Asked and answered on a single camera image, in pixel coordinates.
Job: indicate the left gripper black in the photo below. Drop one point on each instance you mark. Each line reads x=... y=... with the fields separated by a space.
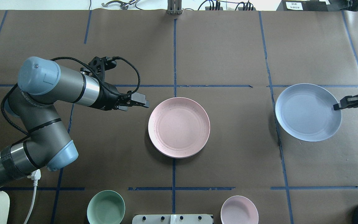
x=107 y=99

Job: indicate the blue plate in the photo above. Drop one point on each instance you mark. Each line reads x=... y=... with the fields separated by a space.
x=306 y=112

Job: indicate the pink plate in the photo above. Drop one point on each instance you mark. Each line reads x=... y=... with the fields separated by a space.
x=179 y=127

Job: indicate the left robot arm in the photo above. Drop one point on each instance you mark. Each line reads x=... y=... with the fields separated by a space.
x=29 y=108

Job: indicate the black power box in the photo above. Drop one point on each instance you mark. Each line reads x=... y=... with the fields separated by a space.
x=302 y=5

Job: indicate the green bowl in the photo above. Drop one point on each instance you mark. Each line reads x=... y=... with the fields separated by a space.
x=106 y=207

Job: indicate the pink bowl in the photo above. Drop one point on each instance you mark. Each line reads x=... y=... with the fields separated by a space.
x=239 y=210

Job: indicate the aluminium frame post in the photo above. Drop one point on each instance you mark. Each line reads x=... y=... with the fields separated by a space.
x=174 y=7

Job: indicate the white toaster cord plug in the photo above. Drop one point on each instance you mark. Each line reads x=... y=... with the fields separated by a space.
x=35 y=176

